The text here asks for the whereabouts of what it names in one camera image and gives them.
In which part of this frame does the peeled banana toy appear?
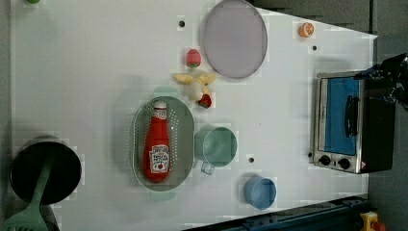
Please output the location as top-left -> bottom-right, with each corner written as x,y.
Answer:
173,72 -> 216,101

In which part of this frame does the blue cup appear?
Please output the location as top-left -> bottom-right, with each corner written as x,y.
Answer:
243,175 -> 276,210

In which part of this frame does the green spatula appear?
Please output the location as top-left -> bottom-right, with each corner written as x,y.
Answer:
1,157 -> 54,231

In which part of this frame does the pink strawberry toy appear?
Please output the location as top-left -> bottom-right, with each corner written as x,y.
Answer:
186,49 -> 202,68

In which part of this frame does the black pot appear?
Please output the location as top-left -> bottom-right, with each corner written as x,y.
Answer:
10,136 -> 82,205

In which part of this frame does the green lime toy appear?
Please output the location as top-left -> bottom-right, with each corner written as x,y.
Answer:
26,0 -> 40,4

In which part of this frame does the yellow red clamp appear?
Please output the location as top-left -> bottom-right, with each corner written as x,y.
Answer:
360,212 -> 387,231

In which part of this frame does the red strawberry toy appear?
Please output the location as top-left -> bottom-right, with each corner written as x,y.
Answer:
197,94 -> 212,109

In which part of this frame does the silver toaster oven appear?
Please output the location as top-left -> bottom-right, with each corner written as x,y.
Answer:
311,72 -> 395,174

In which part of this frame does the green measuring cup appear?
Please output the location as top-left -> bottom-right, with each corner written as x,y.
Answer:
194,126 -> 238,175

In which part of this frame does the green oval strainer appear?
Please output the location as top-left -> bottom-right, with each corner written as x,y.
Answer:
131,87 -> 194,200

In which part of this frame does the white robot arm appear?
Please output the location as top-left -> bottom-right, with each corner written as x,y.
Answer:
354,53 -> 408,110

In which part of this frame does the red ketchup bottle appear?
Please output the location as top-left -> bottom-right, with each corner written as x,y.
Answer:
143,101 -> 170,183

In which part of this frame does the grey round plate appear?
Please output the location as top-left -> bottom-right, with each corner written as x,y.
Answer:
203,0 -> 268,78

